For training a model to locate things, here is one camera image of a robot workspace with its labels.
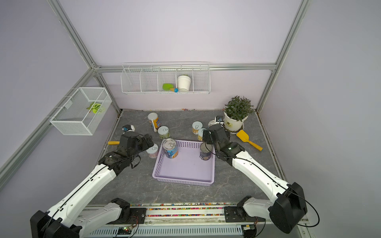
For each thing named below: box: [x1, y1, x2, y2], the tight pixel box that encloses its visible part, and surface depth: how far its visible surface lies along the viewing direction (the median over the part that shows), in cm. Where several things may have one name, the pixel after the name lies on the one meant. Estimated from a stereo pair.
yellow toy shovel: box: [236, 129, 264, 152], surface depth 106 cm
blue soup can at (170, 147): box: [162, 137, 179, 159], surface depth 90 cm
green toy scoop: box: [162, 83, 180, 93], surface depth 103 cm
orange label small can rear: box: [191, 120, 203, 135], surface depth 107 cm
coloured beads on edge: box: [129, 202, 237, 217], surface depth 79 cm
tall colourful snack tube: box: [147, 112, 161, 130], surface depth 102 cm
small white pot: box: [177, 74, 191, 92], surface depth 94 cm
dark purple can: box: [199, 141, 213, 162], surface depth 89 cm
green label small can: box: [157, 125, 171, 140], surface depth 104 cm
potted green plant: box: [222, 95, 254, 132], surface depth 98 cm
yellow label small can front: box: [197, 127, 207, 142], surface depth 103 cm
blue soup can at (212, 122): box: [207, 119, 220, 128], surface depth 100 cm
